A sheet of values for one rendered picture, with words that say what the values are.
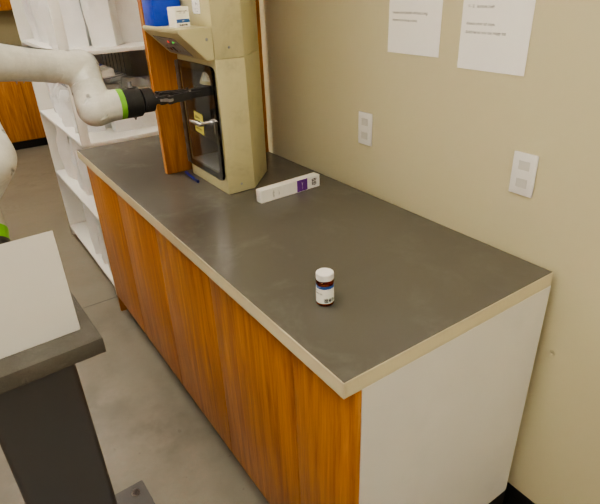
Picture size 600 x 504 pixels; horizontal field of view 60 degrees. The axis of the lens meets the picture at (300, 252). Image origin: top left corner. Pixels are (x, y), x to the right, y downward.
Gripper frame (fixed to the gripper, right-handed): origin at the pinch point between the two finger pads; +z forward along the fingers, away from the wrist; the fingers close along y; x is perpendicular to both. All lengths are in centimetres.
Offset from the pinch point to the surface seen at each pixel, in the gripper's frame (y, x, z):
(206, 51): -4.7, -13.1, 2.2
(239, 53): -4.7, -11.3, 14.1
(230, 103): -4.7, 4.4, 9.0
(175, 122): 32.3, 16.5, 2.5
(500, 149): -86, 10, 48
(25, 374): -65, 39, -75
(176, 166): 32.4, 34.4, 0.1
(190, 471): -30, 131, -36
